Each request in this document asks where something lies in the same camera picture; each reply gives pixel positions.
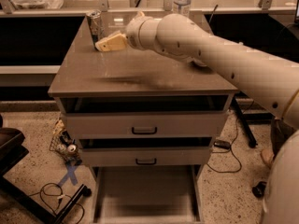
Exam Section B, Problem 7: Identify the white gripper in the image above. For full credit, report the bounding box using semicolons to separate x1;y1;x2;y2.
95;11;163;52

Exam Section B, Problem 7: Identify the black cable on floor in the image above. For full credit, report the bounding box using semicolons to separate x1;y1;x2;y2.
28;182;86;224

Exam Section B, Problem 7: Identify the clear water bottle on cabinet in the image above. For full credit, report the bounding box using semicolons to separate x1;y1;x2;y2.
173;0;192;17

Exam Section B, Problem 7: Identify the grey drawer cabinet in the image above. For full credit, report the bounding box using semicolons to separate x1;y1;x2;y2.
48;10;242;224

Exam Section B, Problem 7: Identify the blue tape cross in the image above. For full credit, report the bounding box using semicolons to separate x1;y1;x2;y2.
58;160;82;187

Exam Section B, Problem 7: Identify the black office chair caster leg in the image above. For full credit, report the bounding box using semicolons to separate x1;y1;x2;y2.
251;181;266;199

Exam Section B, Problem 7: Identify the black power adapter with cable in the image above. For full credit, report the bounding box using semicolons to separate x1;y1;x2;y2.
207;118;243;174

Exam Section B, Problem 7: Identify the drawer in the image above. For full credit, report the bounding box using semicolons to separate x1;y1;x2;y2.
91;165;204;224
62;112;228;139
79;147;211;167

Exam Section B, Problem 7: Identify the black table leg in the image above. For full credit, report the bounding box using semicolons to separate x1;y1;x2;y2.
232;98;257;148

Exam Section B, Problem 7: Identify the redbull can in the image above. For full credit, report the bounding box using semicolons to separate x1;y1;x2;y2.
86;10;105;45

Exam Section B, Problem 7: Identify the person leg in trousers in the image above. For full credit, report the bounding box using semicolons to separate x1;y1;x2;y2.
270;118;295;155

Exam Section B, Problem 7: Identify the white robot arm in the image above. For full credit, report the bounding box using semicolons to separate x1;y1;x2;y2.
95;12;299;224

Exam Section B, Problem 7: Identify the brown shoe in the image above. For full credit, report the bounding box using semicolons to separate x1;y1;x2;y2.
261;148;274;168

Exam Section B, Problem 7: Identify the middle drawer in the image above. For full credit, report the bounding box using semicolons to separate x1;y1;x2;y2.
79;147;211;167

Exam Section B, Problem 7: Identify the top drawer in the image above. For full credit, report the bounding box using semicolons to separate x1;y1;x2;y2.
62;112;228;139

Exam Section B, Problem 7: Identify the wire basket with cans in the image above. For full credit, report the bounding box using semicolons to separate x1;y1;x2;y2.
50;119;80;162

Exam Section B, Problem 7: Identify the bottom drawer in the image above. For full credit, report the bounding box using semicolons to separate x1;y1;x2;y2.
91;165;204;224

